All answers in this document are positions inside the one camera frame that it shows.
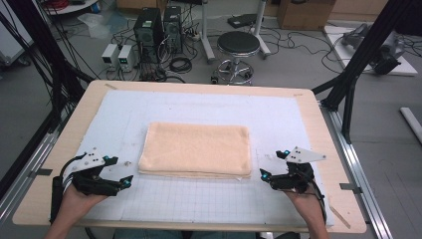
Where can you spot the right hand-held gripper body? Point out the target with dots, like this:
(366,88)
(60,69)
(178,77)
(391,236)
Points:
(295,179)

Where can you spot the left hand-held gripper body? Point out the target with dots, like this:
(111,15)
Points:
(91,182)

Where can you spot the peach towel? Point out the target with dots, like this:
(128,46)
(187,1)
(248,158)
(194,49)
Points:
(195,149)

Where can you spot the person's left hand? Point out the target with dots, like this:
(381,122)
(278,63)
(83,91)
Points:
(74,207)

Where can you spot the person's right hand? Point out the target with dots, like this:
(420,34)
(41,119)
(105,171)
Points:
(307,207)

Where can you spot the thin wooden stick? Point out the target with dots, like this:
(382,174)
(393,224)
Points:
(340,216)

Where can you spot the white grid mat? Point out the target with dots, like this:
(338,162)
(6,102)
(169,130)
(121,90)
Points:
(199,205)

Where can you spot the white power supply box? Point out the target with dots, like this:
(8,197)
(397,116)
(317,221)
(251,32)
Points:
(109,54)
(125,56)

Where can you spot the black round stool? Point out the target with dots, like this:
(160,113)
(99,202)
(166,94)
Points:
(238,42)

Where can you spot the white metal stand leg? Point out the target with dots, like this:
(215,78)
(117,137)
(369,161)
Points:
(259,26)
(206,33)

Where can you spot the white tube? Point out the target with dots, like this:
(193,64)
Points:
(411,121)

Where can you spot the clear plastic bag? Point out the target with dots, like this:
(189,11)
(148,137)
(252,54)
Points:
(96,26)

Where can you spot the large black computer tower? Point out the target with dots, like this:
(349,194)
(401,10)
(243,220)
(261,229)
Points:
(147,30)

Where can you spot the flat black device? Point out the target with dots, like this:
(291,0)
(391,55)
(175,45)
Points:
(242,20)

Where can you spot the cardboard box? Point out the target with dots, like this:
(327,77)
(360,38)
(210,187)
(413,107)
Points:
(305,15)

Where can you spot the slim black computer tower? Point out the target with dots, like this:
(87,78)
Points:
(172,30)

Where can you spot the white floor board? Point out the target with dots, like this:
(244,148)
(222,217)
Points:
(404,68)

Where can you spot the grey machine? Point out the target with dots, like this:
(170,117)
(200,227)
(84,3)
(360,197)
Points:
(391,46)

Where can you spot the white panel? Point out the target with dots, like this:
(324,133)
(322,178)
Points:
(10,43)

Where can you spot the white round table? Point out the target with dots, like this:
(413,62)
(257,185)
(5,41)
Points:
(73,8)

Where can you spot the grey metal bracket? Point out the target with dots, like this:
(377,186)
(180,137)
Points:
(43,172)
(350,187)

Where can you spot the aluminium rail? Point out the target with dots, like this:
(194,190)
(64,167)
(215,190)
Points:
(351,166)
(26,176)

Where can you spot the black metal frame post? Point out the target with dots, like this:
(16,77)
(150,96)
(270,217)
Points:
(43,43)
(365,49)

